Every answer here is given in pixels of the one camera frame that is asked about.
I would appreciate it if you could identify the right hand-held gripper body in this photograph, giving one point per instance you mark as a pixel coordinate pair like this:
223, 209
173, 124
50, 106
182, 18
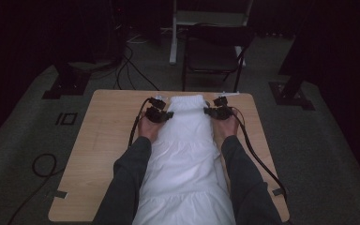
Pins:
222, 112

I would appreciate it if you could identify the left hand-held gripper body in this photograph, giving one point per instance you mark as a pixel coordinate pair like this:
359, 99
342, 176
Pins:
156, 114

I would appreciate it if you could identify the white skirt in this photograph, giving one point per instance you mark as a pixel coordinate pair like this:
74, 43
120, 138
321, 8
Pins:
184, 156

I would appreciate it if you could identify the person's right hand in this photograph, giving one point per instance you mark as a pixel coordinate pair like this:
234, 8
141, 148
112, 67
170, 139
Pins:
225, 129

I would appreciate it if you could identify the person's left hand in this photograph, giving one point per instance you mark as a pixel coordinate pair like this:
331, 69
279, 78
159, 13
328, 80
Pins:
148, 129

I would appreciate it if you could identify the black folding chair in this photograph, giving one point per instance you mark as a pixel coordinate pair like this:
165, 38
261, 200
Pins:
212, 54

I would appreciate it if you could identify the black stand base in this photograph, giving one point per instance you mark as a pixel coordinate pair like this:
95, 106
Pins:
65, 87
289, 97

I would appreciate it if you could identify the dark equipment rack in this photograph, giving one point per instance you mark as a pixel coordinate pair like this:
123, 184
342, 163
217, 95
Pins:
118, 31

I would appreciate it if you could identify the grey tape piece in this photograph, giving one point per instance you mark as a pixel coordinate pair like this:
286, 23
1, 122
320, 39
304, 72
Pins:
60, 194
278, 191

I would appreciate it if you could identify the dark curtain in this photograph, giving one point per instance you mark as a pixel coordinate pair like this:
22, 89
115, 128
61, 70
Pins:
28, 47
340, 47

